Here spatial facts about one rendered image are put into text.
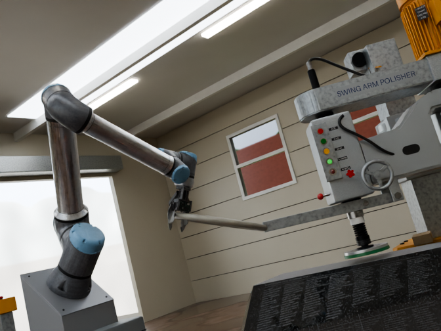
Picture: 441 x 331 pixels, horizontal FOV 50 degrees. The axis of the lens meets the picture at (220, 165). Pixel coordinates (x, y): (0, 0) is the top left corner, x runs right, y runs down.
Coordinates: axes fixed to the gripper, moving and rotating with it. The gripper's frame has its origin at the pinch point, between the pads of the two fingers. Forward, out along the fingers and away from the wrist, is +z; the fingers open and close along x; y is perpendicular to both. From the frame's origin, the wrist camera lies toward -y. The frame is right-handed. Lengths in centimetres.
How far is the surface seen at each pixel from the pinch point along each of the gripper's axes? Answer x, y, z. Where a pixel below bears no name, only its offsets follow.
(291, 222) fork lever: 50, 23, -11
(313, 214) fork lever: 59, 28, -16
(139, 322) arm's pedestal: -15.1, 13.6, 41.9
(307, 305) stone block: 60, 30, 27
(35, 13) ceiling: -77, -326, -209
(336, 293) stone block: 68, 40, 19
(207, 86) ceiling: 239, -584, -269
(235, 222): 19.0, 24.2, -6.1
